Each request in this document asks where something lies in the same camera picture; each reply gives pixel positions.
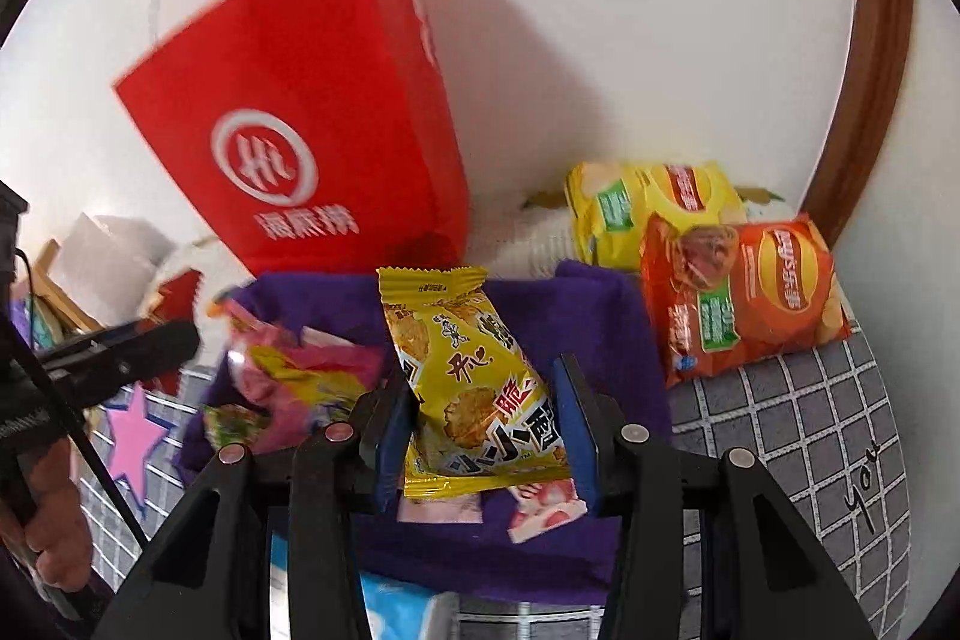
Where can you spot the wooden box with items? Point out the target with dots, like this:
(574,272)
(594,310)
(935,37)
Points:
(52,287)

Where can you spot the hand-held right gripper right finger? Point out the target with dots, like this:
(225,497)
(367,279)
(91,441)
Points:
(574,430)

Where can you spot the orange chips bag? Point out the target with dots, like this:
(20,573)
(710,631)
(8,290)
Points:
(750,302)

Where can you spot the pink peach snack packet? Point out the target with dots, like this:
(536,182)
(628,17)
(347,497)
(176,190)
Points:
(442,509)

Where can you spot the blue cardboard box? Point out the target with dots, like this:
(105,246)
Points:
(397,610)

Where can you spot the green snack packet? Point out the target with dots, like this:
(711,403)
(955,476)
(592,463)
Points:
(229,426)

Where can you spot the yellow snack packet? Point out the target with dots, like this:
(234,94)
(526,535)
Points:
(465,370)

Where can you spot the yellow chips bag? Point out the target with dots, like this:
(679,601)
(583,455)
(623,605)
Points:
(645,205)

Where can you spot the pink strawberry snack packet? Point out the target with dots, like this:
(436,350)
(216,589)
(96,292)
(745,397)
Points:
(544,509)

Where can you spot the grey checked tablecloth with stars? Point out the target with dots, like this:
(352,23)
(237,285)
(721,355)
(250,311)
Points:
(810,430)

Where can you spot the white plastic bag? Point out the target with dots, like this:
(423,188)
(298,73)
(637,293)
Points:
(112,257)

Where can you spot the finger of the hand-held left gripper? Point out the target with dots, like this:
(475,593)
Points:
(150,344)
(82,341)

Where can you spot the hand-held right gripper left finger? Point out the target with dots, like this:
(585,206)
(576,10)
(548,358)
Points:
(394,452)

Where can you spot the purple cloth basket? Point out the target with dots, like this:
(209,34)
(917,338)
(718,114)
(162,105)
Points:
(600,325)

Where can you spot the red paper bag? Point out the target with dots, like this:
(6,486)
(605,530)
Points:
(322,108)

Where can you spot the person's left hand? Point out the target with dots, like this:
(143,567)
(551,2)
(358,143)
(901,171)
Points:
(56,512)

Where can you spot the brown wooden door frame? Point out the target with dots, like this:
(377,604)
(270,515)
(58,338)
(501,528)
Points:
(870,85)

